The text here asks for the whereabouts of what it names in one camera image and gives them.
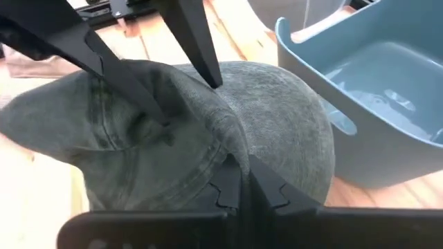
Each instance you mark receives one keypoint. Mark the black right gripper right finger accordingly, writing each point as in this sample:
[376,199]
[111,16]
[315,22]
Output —
[266,190]

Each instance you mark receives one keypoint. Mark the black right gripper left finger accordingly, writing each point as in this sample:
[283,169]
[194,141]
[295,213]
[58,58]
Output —
[228,190]

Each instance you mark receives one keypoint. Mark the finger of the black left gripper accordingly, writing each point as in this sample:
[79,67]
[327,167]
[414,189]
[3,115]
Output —
[194,38]
[69,38]

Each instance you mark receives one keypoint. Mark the dark green cap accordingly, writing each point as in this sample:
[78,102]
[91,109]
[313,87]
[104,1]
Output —
[270,114]

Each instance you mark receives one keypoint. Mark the clear plastic container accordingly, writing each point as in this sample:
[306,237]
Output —
[277,10]

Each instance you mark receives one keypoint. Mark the teal plastic bin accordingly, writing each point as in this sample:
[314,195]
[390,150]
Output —
[373,152]

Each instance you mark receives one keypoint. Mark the black aluminium table frame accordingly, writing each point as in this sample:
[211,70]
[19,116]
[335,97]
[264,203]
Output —
[117,8]

